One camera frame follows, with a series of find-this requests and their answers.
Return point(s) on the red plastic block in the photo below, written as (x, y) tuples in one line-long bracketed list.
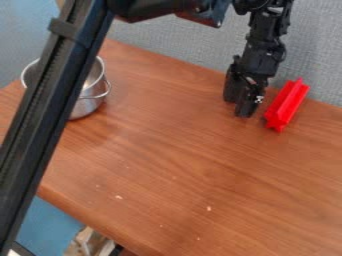
[(285, 105)]

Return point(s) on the black and white floor object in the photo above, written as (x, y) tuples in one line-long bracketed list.
[(15, 249)]

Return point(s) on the stainless steel pot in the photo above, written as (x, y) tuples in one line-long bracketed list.
[(96, 91)]

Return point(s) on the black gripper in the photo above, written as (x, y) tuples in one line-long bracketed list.
[(265, 52)]

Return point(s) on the white table leg frame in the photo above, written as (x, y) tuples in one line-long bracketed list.
[(90, 243)]

